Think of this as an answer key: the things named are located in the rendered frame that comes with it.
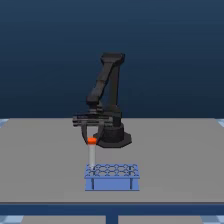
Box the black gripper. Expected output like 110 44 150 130
72 113 115 146

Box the clear orange-capped centrifuge tube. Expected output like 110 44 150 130
87 136 98 171

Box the blue tube rack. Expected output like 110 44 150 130
83 163 140 192

